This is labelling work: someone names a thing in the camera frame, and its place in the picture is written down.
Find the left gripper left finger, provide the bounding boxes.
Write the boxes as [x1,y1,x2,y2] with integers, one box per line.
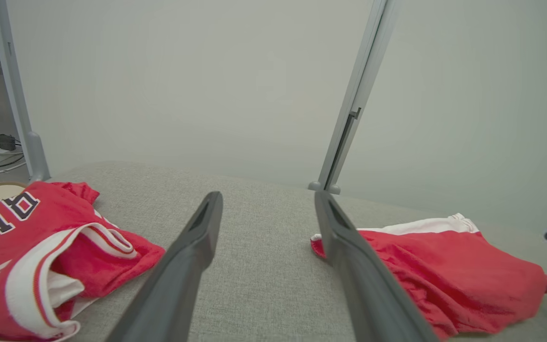
[105,191,223,342]

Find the grey partition frame post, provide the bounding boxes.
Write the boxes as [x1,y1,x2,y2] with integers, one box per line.
[0,0,51,183]
[326,0,400,195]
[308,0,388,191]

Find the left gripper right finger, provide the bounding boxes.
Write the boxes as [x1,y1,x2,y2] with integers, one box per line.
[315,190,440,342]

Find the red white-trimmed shorts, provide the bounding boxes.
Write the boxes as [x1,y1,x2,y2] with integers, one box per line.
[310,213,547,340]

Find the red basketball jersey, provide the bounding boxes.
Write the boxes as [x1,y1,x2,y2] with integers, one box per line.
[0,180,166,342]

